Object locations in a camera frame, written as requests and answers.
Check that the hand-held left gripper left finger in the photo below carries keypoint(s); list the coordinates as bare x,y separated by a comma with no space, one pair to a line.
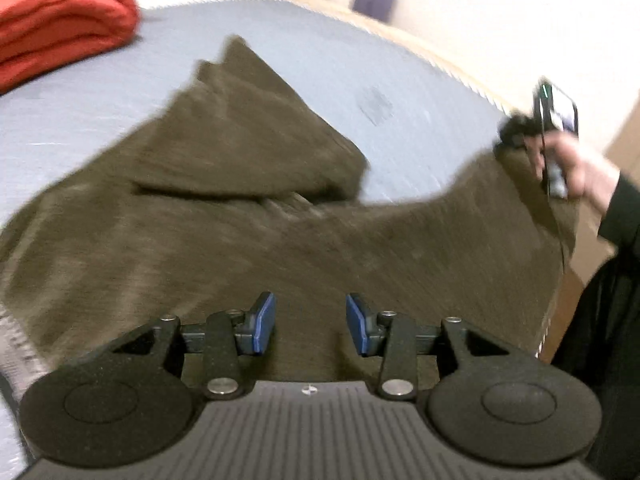
264,322

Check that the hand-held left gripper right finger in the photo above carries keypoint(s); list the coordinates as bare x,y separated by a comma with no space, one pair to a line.
356,324

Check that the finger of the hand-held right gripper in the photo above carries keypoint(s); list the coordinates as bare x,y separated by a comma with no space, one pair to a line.
516,132

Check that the person's right forearm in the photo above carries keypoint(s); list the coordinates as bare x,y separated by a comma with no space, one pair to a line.
623,210

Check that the person's right hand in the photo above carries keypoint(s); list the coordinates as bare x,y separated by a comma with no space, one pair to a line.
580,165

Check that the grey quilted mat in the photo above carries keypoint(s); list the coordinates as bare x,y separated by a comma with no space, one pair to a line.
430,125

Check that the red folded blanket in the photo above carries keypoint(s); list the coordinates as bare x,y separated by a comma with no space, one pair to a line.
55,15

